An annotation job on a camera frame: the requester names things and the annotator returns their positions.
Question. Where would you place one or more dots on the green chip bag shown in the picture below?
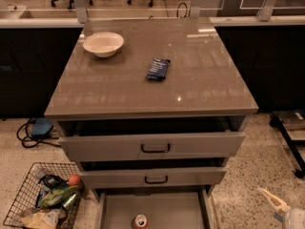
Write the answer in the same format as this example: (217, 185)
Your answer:
(56, 196)

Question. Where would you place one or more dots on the blue snack packet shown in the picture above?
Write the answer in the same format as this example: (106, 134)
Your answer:
(158, 69)

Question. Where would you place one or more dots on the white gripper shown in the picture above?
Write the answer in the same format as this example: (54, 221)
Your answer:
(295, 218)

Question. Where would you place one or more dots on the black wire basket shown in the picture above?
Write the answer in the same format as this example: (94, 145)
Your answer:
(31, 192)

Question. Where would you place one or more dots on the white bowl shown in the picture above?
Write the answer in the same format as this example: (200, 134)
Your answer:
(103, 44)

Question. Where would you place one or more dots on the black bag in basket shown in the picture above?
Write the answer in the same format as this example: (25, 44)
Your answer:
(53, 181)

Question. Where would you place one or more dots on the bottom grey drawer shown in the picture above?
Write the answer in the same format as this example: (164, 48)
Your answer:
(165, 210)

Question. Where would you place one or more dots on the grey drawer cabinet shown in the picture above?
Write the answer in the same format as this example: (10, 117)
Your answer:
(203, 92)

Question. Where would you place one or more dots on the yellow snack bag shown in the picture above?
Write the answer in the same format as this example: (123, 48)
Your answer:
(42, 220)

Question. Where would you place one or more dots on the grey drawer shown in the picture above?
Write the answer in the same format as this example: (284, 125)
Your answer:
(165, 210)
(146, 147)
(153, 177)

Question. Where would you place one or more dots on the top grey drawer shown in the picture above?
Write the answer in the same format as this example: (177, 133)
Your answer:
(146, 147)

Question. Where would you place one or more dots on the red coke can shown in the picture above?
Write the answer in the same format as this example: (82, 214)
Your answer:
(140, 221)

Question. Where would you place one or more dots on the black rolling cart frame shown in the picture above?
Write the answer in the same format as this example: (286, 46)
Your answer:
(291, 125)

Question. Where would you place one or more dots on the middle grey drawer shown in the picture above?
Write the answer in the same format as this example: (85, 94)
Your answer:
(153, 177)

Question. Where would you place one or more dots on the green can in basket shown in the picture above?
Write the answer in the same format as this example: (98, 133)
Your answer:
(69, 202)

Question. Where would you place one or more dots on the blue foot pedal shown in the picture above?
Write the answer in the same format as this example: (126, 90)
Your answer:
(41, 127)

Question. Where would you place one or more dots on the orange fruit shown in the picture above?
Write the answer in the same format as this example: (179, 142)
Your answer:
(74, 180)

